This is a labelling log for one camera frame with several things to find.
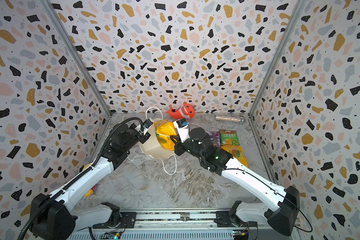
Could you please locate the clear glitter plastic bottle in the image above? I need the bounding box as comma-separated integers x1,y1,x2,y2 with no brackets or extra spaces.
215,115,246,124

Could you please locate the corner aluminium post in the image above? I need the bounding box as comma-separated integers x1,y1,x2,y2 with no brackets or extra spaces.
37,0,112,118
249,0,306,120

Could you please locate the green snack packet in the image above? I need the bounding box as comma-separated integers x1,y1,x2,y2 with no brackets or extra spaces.
220,130,240,146

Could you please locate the white printed paper bag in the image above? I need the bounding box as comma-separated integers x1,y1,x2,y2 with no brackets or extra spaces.
140,107,177,176

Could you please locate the yellow plush toy red dress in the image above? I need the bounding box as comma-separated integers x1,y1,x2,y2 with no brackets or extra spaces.
83,163,96,197

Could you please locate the purple snack packet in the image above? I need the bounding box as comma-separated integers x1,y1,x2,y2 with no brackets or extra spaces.
209,131,221,148

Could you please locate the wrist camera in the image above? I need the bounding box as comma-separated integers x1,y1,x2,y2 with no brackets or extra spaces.
135,119,154,136
174,118,190,143

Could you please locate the right corner aluminium post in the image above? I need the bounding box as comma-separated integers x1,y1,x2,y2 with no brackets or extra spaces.
249,0,306,120

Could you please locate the red shark plush toy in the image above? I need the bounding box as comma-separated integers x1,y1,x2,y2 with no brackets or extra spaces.
167,104,196,120

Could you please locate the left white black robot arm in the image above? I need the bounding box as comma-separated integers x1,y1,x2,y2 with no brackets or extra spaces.
18,117,153,240

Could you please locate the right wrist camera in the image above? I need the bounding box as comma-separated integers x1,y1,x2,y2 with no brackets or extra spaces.
174,118,190,143

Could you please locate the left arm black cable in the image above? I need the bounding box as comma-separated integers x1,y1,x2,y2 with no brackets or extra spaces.
17,116,144,240

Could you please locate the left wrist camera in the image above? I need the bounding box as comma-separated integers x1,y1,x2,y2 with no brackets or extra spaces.
135,119,154,136

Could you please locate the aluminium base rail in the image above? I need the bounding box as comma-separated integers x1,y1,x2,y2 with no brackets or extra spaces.
67,209,302,240

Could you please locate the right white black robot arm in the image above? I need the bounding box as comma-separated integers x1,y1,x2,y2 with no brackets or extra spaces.
171,127,300,236

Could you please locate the left corner aluminium post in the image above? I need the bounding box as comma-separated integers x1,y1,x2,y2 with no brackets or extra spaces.
37,0,112,118

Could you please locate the yellow chips packet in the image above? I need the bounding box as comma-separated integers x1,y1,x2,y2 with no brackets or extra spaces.
222,145,248,167

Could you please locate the green circuit board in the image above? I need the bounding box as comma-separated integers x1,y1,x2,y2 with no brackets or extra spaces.
102,232,123,240

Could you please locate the yellow snack bar packet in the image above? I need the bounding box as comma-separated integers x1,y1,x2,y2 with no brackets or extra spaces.
155,120,177,151

